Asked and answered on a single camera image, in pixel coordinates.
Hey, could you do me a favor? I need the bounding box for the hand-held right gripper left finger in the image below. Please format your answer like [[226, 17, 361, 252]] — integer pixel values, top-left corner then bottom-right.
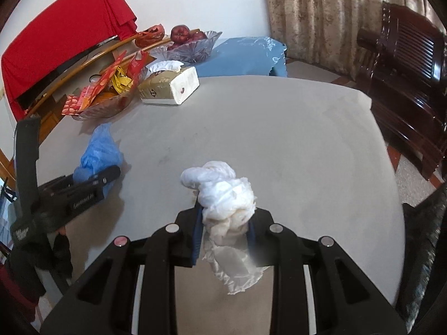
[[40, 205, 205, 335]]

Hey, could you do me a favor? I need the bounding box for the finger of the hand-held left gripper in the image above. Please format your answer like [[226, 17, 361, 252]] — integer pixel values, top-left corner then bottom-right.
[[37, 174, 75, 200], [42, 166, 121, 221]]

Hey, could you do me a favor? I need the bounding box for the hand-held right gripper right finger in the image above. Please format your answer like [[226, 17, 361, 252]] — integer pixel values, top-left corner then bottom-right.
[[244, 207, 407, 335]]

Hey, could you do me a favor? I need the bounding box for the blue plastic bag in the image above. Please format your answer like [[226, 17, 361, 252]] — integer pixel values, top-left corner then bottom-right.
[[73, 123, 124, 198]]

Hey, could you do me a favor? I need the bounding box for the white knotted plastic bag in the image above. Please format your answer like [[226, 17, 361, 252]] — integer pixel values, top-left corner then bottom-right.
[[180, 161, 263, 295]]

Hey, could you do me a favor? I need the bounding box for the black lined trash bin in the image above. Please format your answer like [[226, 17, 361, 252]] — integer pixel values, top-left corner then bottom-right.
[[394, 183, 447, 322]]

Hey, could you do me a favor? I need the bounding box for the person's left hand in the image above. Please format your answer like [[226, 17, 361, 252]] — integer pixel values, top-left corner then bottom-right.
[[52, 228, 73, 280]]

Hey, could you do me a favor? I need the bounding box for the wooden television stand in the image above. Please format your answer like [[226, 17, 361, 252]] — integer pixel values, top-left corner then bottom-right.
[[0, 37, 172, 182]]

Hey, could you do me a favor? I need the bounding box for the glass snack bowl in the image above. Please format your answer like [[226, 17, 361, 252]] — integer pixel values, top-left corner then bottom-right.
[[72, 66, 149, 121]]

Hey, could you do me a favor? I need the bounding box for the black television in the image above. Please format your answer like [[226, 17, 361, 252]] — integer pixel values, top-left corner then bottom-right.
[[16, 35, 119, 109]]

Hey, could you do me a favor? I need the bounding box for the glass bowl of snacks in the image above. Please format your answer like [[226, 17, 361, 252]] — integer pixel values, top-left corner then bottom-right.
[[62, 51, 149, 116]]

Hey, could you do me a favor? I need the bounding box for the gold tissue pack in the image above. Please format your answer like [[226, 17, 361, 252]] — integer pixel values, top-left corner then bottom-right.
[[137, 60, 200, 106]]

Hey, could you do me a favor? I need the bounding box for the red cloth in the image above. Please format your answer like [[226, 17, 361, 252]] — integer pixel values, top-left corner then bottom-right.
[[0, 0, 137, 121]]

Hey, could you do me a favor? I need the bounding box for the small red plastic bag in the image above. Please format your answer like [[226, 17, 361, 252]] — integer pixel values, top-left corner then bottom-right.
[[134, 24, 165, 47]]

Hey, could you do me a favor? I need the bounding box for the glass fruit bowl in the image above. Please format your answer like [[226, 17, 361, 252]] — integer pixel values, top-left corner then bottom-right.
[[149, 31, 223, 64]]

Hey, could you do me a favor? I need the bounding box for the dark wooden armchair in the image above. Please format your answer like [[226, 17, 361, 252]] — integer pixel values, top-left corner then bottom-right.
[[356, 1, 447, 181]]

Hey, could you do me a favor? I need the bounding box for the beige patterned curtain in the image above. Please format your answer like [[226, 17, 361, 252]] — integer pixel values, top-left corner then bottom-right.
[[260, 0, 444, 77]]

